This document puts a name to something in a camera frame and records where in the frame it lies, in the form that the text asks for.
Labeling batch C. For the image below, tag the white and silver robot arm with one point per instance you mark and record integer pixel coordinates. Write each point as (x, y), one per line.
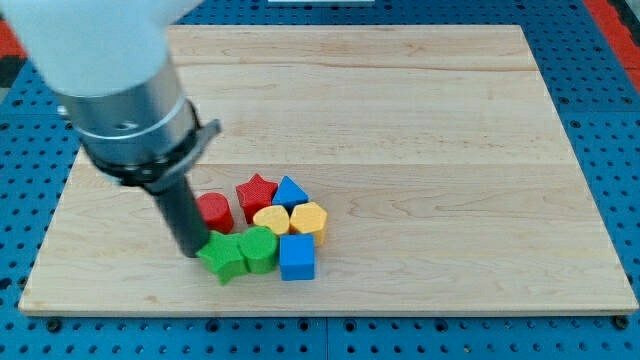
(109, 64)

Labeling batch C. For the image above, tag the red star block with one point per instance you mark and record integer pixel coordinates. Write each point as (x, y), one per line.
(254, 195)

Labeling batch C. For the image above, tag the green star block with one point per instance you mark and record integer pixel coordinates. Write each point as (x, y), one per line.
(222, 256)

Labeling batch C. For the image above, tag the blue triangle block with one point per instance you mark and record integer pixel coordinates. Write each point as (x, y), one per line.
(289, 194)

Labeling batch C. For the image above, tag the yellow hexagon block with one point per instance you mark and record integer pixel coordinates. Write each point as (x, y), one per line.
(310, 218)

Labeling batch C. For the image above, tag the yellow heart block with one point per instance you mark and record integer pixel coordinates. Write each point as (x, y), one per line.
(274, 217)

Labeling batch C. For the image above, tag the blue cube block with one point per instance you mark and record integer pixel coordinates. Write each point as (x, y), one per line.
(297, 257)

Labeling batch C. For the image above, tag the green cylinder block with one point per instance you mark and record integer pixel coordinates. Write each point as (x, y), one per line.
(259, 246)

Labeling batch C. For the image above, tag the red cylinder block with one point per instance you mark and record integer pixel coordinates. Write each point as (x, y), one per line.
(215, 212)

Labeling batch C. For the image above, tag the wooden board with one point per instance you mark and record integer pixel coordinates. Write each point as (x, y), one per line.
(450, 184)

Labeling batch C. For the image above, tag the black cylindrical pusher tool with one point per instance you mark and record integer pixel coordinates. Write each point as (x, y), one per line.
(179, 209)

